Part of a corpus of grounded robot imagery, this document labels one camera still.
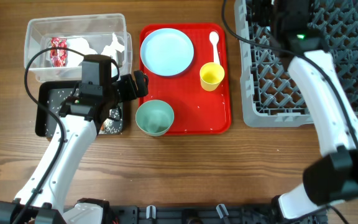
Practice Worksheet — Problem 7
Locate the grey dishwasher rack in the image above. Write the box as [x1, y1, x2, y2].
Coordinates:
[234, 0, 358, 127]

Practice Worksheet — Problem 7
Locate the crumpled white tissue left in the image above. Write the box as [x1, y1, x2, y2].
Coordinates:
[66, 37, 97, 67]

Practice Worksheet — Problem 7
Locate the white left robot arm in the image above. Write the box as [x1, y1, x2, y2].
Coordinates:
[0, 70, 149, 223]

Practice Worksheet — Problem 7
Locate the light blue plate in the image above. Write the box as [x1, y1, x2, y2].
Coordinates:
[140, 28, 195, 77]

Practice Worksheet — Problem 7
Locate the green bowl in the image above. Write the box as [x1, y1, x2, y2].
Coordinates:
[135, 100, 175, 137]

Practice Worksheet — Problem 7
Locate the white plastic spoon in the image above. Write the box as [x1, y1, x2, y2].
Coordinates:
[209, 31, 221, 65]

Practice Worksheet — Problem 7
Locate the yellow plastic cup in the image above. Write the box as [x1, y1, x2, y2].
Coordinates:
[200, 62, 225, 91]

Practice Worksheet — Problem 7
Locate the pile of white rice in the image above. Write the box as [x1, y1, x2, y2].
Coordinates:
[44, 88, 123, 138]

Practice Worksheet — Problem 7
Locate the red snack wrapper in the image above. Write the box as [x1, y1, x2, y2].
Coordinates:
[50, 37, 68, 67]

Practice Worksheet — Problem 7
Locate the black food waste tray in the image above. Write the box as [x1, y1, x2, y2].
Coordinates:
[35, 78, 124, 138]

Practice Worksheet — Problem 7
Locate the clear plastic waste bin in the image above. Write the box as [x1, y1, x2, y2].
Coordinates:
[24, 13, 132, 82]

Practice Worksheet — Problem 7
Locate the red serving tray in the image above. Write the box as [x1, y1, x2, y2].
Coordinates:
[139, 23, 231, 135]

